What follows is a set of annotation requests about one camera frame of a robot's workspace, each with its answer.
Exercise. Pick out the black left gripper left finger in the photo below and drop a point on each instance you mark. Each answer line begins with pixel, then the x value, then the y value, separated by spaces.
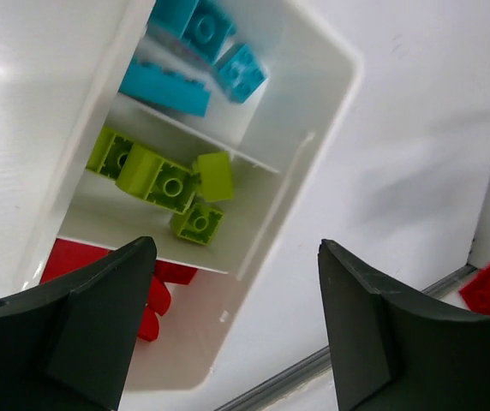
pixel 67 344

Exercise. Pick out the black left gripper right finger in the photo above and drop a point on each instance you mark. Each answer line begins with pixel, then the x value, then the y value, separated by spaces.
pixel 437 356

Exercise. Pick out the red white round lego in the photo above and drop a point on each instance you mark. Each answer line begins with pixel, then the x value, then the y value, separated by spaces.
pixel 67 256

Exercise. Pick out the red curved lego brick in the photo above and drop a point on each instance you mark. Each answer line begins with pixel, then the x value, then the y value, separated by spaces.
pixel 157 305

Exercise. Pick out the green lego brick large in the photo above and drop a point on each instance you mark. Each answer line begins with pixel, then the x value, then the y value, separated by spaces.
pixel 148 176

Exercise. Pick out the green sloped lego brick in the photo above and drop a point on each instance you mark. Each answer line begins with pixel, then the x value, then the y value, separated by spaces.
pixel 215 176

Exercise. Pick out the cyan cloud lego piece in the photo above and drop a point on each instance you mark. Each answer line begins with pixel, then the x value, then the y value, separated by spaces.
pixel 152 84

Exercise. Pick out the small cyan lego brick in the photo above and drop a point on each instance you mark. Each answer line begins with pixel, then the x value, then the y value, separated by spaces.
pixel 239 73

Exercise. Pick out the white divided sorting tray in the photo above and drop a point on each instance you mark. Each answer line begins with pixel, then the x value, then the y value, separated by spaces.
pixel 202 121

